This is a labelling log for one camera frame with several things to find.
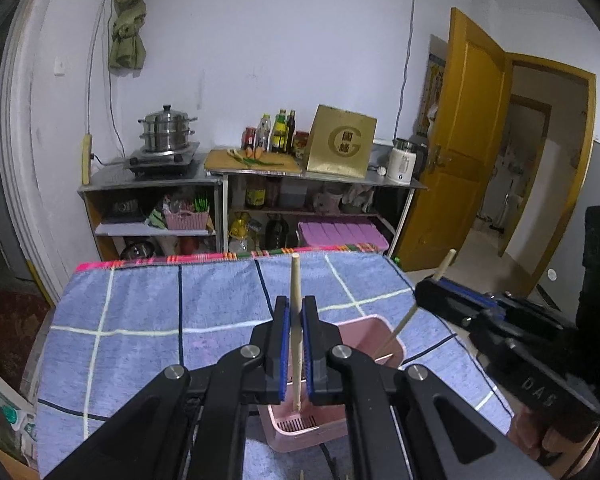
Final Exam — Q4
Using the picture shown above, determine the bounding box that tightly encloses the wooden chopstick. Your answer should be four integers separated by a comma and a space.
374, 248, 457, 359
290, 254, 303, 412

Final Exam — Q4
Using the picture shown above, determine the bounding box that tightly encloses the metal kitchen shelf right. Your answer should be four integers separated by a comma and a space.
212, 158, 424, 256

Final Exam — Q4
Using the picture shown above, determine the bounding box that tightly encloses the metal kitchen shelf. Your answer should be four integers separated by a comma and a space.
212, 158, 424, 256
79, 153, 228, 261

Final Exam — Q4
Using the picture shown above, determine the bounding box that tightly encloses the metal kitchen shelf left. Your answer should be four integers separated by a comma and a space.
79, 153, 228, 261

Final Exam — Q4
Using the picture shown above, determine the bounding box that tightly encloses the person's right hand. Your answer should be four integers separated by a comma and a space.
506, 406, 592, 470

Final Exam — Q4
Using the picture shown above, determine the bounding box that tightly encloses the pink plastic utensil basket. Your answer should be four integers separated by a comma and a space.
259, 315, 405, 453

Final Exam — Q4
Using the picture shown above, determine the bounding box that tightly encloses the pink storage box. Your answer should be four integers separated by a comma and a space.
298, 219, 389, 252

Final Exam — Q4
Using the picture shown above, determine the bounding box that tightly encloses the blue checkered table cloth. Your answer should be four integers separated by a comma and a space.
36, 252, 513, 474

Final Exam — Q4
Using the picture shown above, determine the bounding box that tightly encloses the pink small basket on shelf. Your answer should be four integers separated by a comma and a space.
164, 210, 209, 231

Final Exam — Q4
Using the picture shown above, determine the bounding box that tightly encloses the white electric kettle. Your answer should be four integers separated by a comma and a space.
386, 138, 428, 184

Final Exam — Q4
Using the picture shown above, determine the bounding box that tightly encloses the golden gift box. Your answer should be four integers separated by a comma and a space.
303, 104, 377, 178

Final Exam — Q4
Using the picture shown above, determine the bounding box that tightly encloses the wooden cutting board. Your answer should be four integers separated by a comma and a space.
204, 148, 301, 174

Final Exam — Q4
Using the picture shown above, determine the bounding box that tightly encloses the green oil bottle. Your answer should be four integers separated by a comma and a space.
270, 110, 287, 153

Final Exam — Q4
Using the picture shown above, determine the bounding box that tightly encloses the yellow wooden door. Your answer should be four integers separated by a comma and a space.
394, 8, 513, 272

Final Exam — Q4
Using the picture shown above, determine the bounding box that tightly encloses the dark soy sauce bottle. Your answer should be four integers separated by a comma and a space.
286, 110, 296, 155

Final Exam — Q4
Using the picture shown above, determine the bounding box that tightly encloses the black induction cooker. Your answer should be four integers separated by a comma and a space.
123, 142, 199, 177

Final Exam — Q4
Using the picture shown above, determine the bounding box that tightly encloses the stainless steel steamer pot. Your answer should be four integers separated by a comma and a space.
137, 105, 198, 153

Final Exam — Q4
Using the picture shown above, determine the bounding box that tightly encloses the white power strip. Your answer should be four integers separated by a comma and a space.
81, 133, 93, 185

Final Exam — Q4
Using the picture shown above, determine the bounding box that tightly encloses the green hanging cloth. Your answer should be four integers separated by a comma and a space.
109, 0, 147, 70

